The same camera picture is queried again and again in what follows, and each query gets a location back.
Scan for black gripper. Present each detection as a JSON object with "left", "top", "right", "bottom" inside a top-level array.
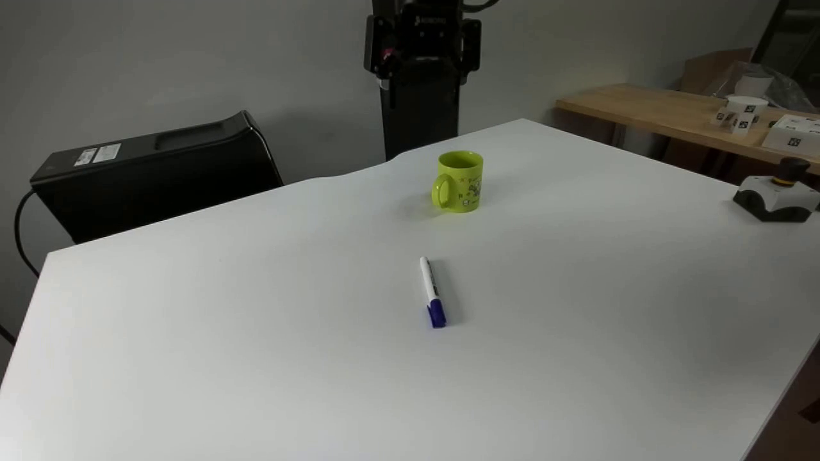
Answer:
[{"left": 363, "top": 0, "right": 483, "bottom": 83}]

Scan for green ceramic mug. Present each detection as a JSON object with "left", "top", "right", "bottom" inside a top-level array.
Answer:
[{"left": 427, "top": 149, "right": 486, "bottom": 215}]

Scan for white marker with blue cap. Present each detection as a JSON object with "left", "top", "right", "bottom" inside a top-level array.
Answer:
[{"left": 415, "top": 254, "right": 450, "bottom": 331}]

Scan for tall black shelf column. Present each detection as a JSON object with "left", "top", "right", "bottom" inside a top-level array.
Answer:
[{"left": 370, "top": 0, "right": 468, "bottom": 164}]

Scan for wooden side table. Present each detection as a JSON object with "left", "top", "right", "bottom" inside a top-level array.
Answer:
[{"left": 554, "top": 83, "right": 820, "bottom": 179}]

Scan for brown cardboard box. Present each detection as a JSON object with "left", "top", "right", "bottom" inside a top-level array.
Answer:
[{"left": 678, "top": 46, "right": 755, "bottom": 98}]

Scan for black computer tower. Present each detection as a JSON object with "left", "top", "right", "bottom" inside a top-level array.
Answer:
[{"left": 27, "top": 110, "right": 286, "bottom": 247}]

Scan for white items on side table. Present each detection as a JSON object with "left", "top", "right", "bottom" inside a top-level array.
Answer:
[{"left": 725, "top": 93, "right": 769, "bottom": 138}]

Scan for white printed box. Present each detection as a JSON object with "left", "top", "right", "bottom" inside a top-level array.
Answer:
[{"left": 761, "top": 112, "right": 820, "bottom": 157}]

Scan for black and white button device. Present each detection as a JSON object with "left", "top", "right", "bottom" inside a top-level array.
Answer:
[{"left": 729, "top": 157, "right": 820, "bottom": 225}]

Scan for black power cable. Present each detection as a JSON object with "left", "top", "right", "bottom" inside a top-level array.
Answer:
[{"left": 10, "top": 188, "right": 42, "bottom": 279}]

